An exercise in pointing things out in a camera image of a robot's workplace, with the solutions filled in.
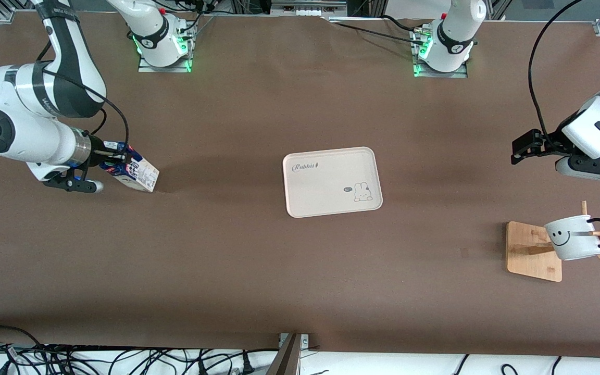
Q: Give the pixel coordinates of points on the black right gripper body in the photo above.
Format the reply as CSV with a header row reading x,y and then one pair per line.
x,y
98,146

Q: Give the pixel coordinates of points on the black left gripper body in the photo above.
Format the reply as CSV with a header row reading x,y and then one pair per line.
x,y
546,142

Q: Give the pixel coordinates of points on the blue white milk carton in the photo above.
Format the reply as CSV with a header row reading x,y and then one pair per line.
x,y
144,177

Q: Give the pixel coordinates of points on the white smiley face mug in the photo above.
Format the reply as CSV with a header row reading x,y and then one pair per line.
x,y
573,242

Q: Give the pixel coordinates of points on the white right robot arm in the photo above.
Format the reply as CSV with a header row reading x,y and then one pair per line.
x,y
19,125

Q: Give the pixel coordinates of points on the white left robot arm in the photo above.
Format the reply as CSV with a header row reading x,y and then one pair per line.
x,y
599,120

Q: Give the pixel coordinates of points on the cream rabbit print tray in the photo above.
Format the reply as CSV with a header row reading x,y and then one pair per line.
x,y
331,198

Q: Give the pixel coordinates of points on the wooden mug rack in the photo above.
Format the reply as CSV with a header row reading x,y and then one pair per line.
x,y
532,260

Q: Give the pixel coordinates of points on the grey power strip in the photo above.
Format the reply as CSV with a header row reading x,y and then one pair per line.
x,y
308,9

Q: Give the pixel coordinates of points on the black power plug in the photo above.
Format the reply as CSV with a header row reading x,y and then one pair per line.
x,y
247,367

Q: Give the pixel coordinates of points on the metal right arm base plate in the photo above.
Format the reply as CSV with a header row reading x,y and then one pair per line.
x,y
164,69

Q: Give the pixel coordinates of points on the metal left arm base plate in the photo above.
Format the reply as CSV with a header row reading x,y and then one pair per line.
x,y
456,75

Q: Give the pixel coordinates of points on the small metal bracket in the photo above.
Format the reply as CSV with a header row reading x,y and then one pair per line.
x,y
305,341

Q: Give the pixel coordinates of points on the dark metal post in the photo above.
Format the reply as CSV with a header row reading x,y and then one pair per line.
x,y
285,362

